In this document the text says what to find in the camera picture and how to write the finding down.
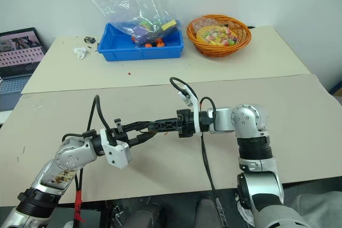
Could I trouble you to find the pink speckled snack bag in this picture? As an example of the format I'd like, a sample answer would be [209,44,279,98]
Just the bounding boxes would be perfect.
[192,17,223,33]

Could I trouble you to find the clear plastic bag of toys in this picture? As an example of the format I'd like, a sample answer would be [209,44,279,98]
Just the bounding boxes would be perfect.
[87,0,184,48]

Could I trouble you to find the open laptop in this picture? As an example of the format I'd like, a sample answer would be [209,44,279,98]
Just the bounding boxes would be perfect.
[0,27,50,96]

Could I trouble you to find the orange toy pieces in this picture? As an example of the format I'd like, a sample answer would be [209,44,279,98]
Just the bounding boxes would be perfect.
[143,38,166,49]

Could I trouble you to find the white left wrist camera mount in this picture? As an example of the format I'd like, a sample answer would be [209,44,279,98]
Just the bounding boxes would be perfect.
[100,128,133,170]

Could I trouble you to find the blue plastic bin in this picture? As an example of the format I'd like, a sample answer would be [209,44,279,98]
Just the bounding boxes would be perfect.
[97,21,185,62]

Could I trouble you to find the black cable with red tape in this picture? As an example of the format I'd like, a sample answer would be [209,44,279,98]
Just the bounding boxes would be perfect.
[72,168,87,228]

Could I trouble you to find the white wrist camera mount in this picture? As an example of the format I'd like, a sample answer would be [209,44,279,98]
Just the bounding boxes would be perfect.
[177,85,204,138]
[100,128,133,170]

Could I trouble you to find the crumpled white paper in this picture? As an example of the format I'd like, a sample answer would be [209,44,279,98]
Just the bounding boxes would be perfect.
[73,46,89,60]

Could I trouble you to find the black right camera cable loop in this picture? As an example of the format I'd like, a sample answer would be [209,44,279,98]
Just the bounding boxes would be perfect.
[169,77,199,101]

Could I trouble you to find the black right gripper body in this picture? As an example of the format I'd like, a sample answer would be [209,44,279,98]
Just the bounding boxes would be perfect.
[176,108,198,139]

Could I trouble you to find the yellow pack of colourful candy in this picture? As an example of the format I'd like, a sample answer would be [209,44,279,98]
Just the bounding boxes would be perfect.
[196,26,239,48]

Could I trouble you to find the long black right arm cable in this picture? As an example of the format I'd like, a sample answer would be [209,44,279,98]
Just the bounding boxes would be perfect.
[199,96,229,228]

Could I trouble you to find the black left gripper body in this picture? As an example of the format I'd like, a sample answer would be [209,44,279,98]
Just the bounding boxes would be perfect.
[107,118,130,147]

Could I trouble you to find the orange wicker basket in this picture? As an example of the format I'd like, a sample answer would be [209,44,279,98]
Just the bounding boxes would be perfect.
[186,14,253,58]

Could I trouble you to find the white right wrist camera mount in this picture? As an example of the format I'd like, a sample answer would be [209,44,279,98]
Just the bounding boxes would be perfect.
[177,85,204,138]

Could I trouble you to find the grey cloth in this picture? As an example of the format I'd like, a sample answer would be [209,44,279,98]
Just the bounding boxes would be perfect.
[287,190,342,228]

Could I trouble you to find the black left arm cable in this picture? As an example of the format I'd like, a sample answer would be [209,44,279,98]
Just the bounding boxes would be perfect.
[61,94,110,143]

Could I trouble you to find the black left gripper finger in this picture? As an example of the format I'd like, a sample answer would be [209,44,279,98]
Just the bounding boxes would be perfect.
[127,131,159,148]
[121,120,152,133]

